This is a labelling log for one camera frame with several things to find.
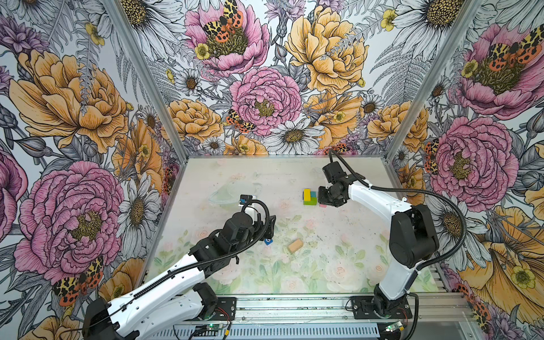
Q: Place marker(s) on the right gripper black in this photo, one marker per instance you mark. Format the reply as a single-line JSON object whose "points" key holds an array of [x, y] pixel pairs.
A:
{"points": [[321, 199]]}

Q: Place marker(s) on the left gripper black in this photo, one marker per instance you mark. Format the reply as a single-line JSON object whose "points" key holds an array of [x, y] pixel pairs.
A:
{"points": [[260, 235]]}

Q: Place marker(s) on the green rectangular block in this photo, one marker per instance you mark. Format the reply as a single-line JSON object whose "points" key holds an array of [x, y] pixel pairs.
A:
{"points": [[311, 201]]}

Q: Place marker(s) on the natural wood rectangular block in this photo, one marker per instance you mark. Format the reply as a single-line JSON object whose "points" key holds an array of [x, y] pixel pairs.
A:
{"points": [[295, 246]]}

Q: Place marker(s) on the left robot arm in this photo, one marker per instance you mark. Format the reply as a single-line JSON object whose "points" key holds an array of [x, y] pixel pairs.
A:
{"points": [[180, 293]]}

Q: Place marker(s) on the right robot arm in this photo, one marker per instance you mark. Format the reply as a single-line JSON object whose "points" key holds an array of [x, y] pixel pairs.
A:
{"points": [[413, 238]]}

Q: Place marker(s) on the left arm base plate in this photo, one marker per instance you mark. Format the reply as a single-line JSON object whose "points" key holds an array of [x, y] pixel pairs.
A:
{"points": [[223, 310]]}

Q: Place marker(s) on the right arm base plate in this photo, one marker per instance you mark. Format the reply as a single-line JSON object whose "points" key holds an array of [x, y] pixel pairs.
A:
{"points": [[365, 307]]}

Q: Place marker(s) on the white vented cable duct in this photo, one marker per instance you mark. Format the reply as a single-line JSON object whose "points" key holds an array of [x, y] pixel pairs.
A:
{"points": [[278, 331]]}

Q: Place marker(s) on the aluminium front rail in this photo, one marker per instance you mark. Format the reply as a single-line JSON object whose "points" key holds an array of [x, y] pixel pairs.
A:
{"points": [[437, 308]]}

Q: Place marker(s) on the right aluminium corner post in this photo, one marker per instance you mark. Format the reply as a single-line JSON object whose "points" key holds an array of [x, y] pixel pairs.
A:
{"points": [[460, 26]]}

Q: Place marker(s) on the aluminium corner post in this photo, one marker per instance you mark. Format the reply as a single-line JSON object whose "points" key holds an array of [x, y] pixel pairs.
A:
{"points": [[131, 43], [460, 26]]}

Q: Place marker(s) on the left aluminium corner post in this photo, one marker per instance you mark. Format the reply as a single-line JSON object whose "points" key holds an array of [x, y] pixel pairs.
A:
{"points": [[131, 43]]}

